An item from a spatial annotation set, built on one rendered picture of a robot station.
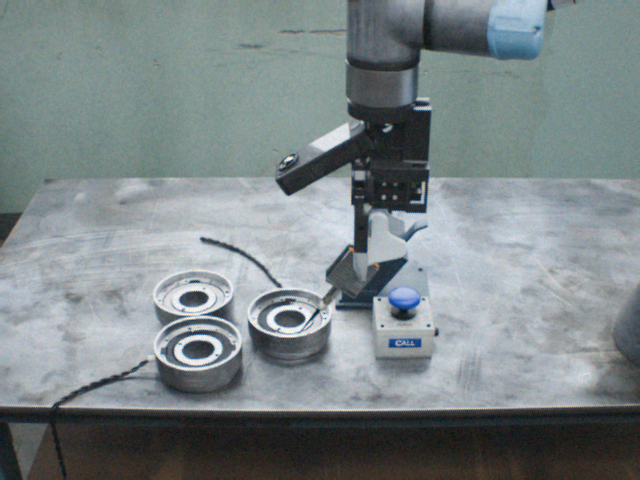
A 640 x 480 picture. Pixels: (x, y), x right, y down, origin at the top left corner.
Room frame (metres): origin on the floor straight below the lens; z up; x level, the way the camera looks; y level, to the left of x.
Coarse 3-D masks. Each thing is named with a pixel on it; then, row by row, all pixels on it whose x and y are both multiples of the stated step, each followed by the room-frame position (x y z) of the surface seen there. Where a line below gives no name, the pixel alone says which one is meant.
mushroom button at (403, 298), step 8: (400, 288) 0.83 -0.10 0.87; (408, 288) 0.83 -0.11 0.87; (392, 296) 0.81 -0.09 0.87; (400, 296) 0.81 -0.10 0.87; (408, 296) 0.81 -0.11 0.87; (416, 296) 0.81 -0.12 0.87; (392, 304) 0.81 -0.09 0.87; (400, 304) 0.80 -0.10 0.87; (408, 304) 0.80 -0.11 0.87; (416, 304) 0.81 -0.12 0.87; (400, 312) 0.82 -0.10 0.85
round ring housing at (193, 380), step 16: (192, 320) 0.81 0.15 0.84; (208, 320) 0.81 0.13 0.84; (224, 320) 0.81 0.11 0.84; (160, 336) 0.78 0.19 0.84; (192, 336) 0.79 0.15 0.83; (208, 336) 0.79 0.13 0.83; (240, 336) 0.78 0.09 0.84; (176, 352) 0.76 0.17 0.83; (192, 352) 0.78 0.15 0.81; (208, 352) 0.78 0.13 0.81; (240, 352) 0.76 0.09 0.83; (160, 368) 0.73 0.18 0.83; (176, 368) 0.72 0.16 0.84; (192, 368) 0.72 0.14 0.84; (208, 368) 0.72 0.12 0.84; (224, 368) 0.73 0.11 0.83; (176, 384) 0.72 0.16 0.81; (192, 384) 0.71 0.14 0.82; (208, 384) 0.72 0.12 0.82; (224, 384) 0.73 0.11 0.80
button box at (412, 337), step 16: (384, 304) 0.84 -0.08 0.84; (384, 320) 0.80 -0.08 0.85; (400, 320) 0.80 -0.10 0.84; (416, 320) 0.80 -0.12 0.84; (432, 320) 0.80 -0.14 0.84; (384, 336) 0.78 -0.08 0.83; (400, 336) 0.78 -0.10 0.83; (416, 336) 0.78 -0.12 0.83; (432, 336) 0.79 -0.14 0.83; (384, 352) 0.78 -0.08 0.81; (400, 352) 0.78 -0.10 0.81; (416, 352) 0.79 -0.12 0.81
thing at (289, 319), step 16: (288, 288) 0.88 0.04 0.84; (256, 304) 0.85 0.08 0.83; (256, 320) 0.83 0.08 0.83; (272, 320) 0.83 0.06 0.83; (288, 320) 0.85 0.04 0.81; (304, 320) 0.84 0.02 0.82; (256, 336) 0.80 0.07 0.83; (272, 336) 0.78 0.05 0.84; (288, 336) 0.78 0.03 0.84; (304, 336) 0.78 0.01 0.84; (320, 336) 0.79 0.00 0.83; (272, 352) 0.79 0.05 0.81; (288, 352) 0.78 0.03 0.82; (304, 352) 0.79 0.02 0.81
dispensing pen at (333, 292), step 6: (348, 246) 0.80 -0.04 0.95; (342, 252) 0.80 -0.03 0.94; (336, 258) 0.81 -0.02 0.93; (330, 264) 0.81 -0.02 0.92; (336, 264) 0.79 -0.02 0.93; (372, 264) 0.79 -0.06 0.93; (330, 270) 0.79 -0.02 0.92; (330, 288) 0.79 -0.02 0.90; (336, 288) 0.79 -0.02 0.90; (330, 294) 0.79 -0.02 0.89; (336, 294) 0.79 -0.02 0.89; (324, 300) 0.79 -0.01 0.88; (330, 300) 0.79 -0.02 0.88; (318, 306) 0.79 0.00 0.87; (324, 306) 0.79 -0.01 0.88; (318, 312) 0.79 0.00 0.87; (312, 318) 0.79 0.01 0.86; (306, 324) 0.79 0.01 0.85; (300, 330) 0.80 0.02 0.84
